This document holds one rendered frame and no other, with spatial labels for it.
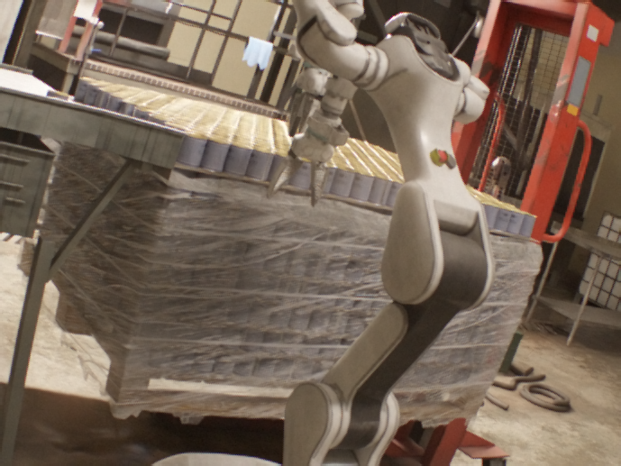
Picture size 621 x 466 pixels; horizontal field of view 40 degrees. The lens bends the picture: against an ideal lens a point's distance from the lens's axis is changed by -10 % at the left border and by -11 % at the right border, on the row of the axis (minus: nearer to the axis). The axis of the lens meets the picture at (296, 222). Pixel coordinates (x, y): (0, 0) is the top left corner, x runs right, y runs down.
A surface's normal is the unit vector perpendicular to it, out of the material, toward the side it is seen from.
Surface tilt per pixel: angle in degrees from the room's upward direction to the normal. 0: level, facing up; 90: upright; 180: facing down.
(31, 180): 90
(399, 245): 91
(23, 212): 90
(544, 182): 90
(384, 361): 116
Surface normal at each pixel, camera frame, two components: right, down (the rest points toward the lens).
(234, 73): 0.51, 0.30
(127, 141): 0.25, 0.24
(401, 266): -0.78, -0.17
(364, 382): 0.34, 0.68
